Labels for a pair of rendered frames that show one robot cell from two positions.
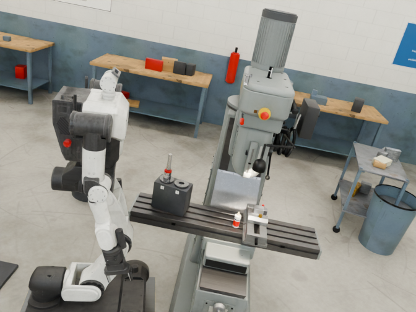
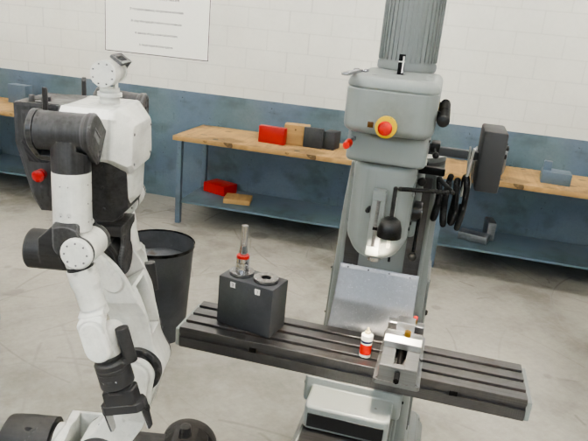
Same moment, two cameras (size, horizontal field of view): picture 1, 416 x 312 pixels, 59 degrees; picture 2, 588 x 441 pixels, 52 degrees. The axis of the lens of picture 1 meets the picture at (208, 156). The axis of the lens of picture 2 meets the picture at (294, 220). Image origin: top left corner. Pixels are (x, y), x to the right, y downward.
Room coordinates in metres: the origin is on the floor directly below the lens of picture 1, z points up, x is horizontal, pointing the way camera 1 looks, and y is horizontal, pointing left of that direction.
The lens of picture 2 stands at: (0.06, -0.35, 2.02)
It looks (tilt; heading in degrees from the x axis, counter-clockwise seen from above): 18 degrees down; 12
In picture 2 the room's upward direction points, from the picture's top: 5 degrees clockwise
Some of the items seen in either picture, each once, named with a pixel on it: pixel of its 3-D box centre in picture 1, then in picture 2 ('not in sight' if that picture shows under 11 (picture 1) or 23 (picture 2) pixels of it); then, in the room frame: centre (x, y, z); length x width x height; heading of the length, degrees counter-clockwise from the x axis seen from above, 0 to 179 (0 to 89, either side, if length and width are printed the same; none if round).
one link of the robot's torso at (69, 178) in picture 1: (84, 175); (79, 241); (1.51, 0.56, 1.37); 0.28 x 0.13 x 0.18; 102
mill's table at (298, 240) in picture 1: (225, 225); (347, 354); (1.99, -0.19, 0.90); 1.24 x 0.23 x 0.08; 89
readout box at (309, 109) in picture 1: (307, 118); (491, 157); (2.28, -0.58, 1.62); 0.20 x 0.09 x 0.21; 179
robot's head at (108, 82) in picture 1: (109, 83); (108, 76); (1.52, 0.47, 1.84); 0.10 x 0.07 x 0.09; 12
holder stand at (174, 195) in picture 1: (172, 194); (252, 298); (2.00, 0.18, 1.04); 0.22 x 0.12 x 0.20; 77
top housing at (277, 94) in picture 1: (265, 91); (396, 100); (2.00, -0.24, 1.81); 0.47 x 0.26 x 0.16; 179
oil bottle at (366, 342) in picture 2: (237, 218); (366, 341); (1.94, -0.26, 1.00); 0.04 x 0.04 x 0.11
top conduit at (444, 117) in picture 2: (290, 98); (443, 111); (2.02, -0.39, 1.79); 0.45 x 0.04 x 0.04; 179
